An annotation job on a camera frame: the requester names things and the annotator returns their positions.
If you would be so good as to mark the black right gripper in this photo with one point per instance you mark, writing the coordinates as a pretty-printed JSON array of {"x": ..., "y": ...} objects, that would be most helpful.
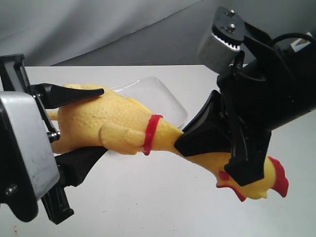
[{"x": 259, "y": 96}]

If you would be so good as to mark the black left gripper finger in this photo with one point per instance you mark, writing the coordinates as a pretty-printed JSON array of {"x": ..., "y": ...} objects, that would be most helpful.
[{"x": 74, "y": 166}]

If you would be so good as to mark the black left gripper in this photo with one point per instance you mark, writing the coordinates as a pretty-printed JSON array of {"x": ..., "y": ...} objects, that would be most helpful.
[{"x": 14, "y": 78}]

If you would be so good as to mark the yellow rubber chicken toy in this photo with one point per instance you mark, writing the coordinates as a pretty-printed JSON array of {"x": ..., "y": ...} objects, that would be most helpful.
[{"x": 79, "y": 123}]

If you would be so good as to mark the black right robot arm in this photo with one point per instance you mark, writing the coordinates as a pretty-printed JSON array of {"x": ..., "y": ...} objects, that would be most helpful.
[{"x": 299, "y": 53}]

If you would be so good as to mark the grey backdrop cloth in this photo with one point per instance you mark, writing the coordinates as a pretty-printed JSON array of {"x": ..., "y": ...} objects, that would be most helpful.
[{"x": 131, "y": 32}]

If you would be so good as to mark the white square plate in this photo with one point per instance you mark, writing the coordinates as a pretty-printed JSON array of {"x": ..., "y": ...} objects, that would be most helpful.
[{"x": 160, "y": 98}]

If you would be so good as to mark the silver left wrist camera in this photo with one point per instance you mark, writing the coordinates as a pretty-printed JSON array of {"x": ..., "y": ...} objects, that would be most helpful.
[{"x": 27, "y": 165}]

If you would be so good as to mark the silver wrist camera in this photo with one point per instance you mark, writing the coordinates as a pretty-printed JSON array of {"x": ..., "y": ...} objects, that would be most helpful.
[
  {"x": 27, "y": 165},
  {"x": 221, "y": 41}
]

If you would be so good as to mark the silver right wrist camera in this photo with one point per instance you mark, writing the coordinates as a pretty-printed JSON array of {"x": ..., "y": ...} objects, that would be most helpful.
[{"x": 221, "y": 41}]

